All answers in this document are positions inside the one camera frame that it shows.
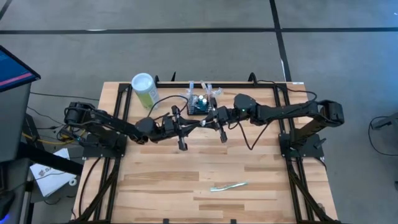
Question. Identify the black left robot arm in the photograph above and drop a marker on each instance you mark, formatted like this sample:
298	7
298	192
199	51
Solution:
102	119

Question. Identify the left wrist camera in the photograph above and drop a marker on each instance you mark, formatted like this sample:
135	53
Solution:
171	126

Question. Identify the small teal white-capped bottle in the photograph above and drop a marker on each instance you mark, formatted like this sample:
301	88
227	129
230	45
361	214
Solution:
200	97

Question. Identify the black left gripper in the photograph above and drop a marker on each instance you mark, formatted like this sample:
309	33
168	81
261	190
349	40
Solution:
164	129

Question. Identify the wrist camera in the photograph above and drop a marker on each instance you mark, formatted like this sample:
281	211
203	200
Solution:
224	115
171	126

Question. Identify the black stand beam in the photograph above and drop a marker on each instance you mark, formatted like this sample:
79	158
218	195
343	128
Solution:
46	158

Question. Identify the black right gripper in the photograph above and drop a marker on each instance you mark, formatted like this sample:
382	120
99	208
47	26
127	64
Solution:
231	117

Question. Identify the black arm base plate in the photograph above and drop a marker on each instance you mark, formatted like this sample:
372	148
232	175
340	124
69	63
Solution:
102	152
306	152

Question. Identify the blue mouthwash bottle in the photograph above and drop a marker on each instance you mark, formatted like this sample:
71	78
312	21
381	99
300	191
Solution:
205	101

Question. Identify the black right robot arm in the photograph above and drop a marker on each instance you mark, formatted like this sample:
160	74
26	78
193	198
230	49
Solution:
286	110

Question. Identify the white tape roll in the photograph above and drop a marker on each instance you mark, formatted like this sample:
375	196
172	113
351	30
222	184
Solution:
70	182

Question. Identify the grey stand foot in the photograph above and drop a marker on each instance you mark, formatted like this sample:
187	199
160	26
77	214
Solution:
387	122

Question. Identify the green white wipes canister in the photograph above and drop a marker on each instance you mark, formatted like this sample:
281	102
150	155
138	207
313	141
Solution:
146	90

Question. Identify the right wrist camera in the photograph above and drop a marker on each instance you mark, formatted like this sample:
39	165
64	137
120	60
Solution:
224	115

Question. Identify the black aluminium table frame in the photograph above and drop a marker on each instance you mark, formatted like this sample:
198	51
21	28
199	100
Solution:
217	85

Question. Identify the blue screen monitor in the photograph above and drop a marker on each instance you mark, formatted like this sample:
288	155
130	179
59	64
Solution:
12	71

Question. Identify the blue toothbrush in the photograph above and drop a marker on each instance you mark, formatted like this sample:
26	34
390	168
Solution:
191	87
203	86

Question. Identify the white paper box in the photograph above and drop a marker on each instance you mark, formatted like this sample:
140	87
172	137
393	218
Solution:
49	180

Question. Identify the orange toothbrush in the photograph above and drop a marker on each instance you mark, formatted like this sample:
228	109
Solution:
210	90

